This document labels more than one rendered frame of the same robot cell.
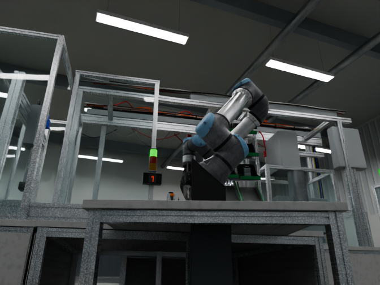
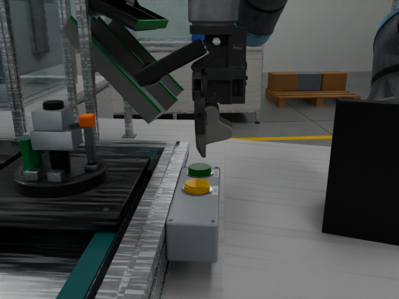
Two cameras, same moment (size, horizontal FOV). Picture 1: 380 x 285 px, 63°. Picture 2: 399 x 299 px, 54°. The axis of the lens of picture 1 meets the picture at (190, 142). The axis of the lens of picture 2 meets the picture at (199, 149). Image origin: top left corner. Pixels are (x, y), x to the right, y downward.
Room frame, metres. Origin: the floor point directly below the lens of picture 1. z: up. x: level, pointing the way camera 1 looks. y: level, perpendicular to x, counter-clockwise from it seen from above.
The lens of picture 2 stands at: (1.51, 0.61, 1.21)
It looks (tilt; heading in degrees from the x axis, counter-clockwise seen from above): 19 degrees down; 286
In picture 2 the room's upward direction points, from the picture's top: straight up
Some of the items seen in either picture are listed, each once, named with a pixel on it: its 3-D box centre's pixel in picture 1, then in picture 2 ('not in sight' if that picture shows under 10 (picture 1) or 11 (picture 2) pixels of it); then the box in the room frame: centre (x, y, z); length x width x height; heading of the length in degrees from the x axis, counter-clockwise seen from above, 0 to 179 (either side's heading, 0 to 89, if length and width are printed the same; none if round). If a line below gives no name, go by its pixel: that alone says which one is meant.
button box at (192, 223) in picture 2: not in sight; (196, 206); (1.67, 0.08, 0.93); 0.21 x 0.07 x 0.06; 102
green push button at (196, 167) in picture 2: not in sight; (199, 171); (1.68, 0.01, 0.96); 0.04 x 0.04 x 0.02
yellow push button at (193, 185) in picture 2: not in sight; (196, 188); (1.67, 0.08, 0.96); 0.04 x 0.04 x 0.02
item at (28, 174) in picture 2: not in sight; (32, 174); (1.89, 0.17, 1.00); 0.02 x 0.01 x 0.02; 12
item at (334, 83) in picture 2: not in sight; (310, 88); (1.49, -5.59, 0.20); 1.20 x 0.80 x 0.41; 20
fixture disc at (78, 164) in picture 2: not in sight; (61, 173); (1.88, 0.11, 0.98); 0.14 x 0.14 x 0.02
